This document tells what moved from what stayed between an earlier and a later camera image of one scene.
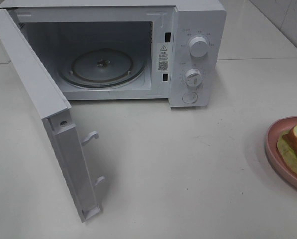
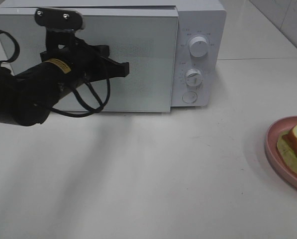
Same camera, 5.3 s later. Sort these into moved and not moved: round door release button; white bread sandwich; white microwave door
Moved: white microwave door
Not moved: white bread sandwich; round door release button
